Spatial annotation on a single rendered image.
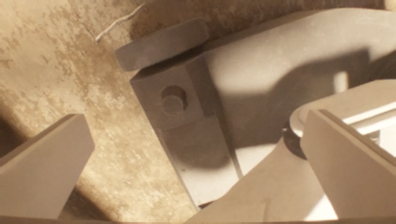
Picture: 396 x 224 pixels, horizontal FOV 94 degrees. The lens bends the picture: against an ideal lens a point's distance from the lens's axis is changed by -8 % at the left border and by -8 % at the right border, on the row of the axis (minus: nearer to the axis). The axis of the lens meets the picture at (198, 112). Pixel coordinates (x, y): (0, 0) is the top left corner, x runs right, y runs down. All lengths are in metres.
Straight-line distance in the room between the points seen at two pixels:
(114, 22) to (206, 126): 0.35
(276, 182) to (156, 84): 0.24
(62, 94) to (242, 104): 0.51
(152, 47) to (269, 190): 0.28
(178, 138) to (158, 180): 0.36
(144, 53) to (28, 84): 0.45
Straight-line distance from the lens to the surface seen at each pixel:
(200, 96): 0.37
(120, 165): 0.75
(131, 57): 0.38
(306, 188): 0.31
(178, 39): 0.36
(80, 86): 0.65
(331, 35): 0.47
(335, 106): 0.37
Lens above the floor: 0.55
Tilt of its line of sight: 66 degrees down
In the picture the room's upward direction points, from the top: 174 degrees clockwise
